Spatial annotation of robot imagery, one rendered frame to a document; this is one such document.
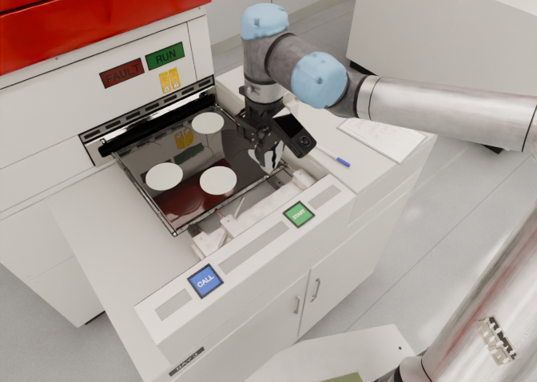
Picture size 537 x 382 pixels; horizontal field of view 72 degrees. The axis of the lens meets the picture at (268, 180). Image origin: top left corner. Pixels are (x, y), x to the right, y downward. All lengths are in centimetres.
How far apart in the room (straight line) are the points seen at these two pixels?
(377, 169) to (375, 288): 99
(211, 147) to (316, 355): 62
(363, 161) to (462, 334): 62
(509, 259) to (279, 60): 39
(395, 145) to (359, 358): 54
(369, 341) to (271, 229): 33
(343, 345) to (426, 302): 108
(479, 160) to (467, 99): 205
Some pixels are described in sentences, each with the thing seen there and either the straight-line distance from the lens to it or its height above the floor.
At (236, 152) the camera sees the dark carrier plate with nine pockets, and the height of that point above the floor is 90.
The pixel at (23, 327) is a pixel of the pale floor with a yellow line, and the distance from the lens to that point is 208.
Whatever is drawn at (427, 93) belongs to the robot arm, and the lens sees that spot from 61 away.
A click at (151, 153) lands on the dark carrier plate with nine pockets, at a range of 114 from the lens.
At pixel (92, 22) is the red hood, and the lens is 98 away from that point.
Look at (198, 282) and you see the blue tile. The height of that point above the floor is 96.
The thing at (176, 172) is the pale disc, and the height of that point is 90.
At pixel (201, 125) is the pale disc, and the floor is 90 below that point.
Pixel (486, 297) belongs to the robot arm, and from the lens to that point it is 46.
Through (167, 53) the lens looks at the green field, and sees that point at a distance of 114.
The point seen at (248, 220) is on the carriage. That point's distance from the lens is 96.
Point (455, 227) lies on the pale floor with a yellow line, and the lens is 223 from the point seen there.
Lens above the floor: 168
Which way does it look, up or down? 50 degrees down
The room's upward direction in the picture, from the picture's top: straight up
